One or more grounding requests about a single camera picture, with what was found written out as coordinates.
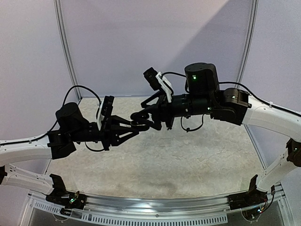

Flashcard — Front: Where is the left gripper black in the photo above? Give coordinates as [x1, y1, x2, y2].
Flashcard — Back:
[70, 114, 139, 151]

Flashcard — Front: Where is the black earbud charging case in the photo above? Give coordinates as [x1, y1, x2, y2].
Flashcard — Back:
[130, 113, 150, 131]

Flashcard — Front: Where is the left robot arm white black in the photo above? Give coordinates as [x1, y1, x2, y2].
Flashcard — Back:
[0, 102, 139, 204]

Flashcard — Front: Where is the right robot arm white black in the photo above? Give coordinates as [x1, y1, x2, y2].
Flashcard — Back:
[131, 63, 301, 205]

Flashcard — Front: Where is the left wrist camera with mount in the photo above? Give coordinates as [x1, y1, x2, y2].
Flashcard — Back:
[96, 96, 115, 131]

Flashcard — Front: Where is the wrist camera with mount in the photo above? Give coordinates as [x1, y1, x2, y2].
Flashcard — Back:
[143, 67, 174, 103]
[96, 96, 115, 131]

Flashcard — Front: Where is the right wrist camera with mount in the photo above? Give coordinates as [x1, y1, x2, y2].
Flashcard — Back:
[143, 67, 174, 103]

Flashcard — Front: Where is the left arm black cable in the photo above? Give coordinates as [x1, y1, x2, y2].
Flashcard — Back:
[0, 86, 105, 153]

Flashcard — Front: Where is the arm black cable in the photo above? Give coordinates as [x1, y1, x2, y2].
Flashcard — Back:
[162, 72, 301, 134]
[0, 86, 105, 153]

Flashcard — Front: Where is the aluminium front rail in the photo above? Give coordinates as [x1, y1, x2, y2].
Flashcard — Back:
[21, 185, 294, 226]

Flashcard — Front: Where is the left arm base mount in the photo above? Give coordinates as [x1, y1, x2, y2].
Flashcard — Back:
[46, 174, 87, 214]

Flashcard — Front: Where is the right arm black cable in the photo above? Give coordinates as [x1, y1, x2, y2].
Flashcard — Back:
[162, 72, 301, 134]

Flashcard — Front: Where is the right aluminium frame post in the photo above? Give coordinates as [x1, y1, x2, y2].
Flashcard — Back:
[236, 0, 266, 170]

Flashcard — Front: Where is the aluminium frame post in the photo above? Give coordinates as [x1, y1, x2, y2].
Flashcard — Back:
[236, 0, 266, 170]
[53, 0, 83, 101]

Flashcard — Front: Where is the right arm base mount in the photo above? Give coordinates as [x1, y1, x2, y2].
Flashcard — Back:
[227, 175, 276, 220]

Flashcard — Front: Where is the left aluminium frame post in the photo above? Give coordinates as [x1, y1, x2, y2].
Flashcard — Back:
[53, 0, 83, 101]

